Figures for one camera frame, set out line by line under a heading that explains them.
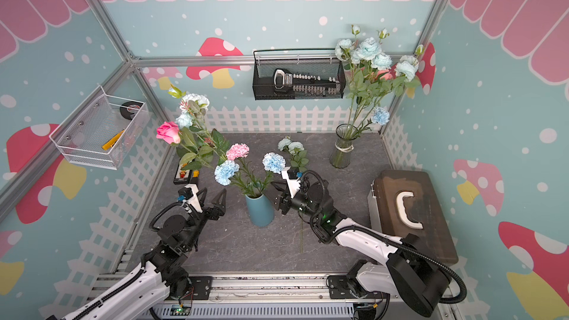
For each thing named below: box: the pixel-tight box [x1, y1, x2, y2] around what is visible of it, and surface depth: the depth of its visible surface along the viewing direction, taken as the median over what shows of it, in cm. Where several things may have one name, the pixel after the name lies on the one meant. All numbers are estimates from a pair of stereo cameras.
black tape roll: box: [119, 100, 144, 120], surface depth 82 cm
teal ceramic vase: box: [244, 194, 275, 228], surface depth 79 cm
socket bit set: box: [272, 68, 341, 95], surface depth 91 cm
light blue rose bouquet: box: [334, 24, 426, 138], surface depth 81 cm
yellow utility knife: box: [101, 129, 126, 151], surface depth 72 cm
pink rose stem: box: [155, 121, 210, 169], surface depth 54 cm
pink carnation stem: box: [225, 142, 261, 195], surface depth 68 cm
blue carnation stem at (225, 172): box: [214, 160, 256, 197], surface depth 64 cm
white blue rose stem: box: [168, 84, 232, 171], surface depth 61 cm
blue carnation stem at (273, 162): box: [260, 151, 286, 197], surface depth 66 cm
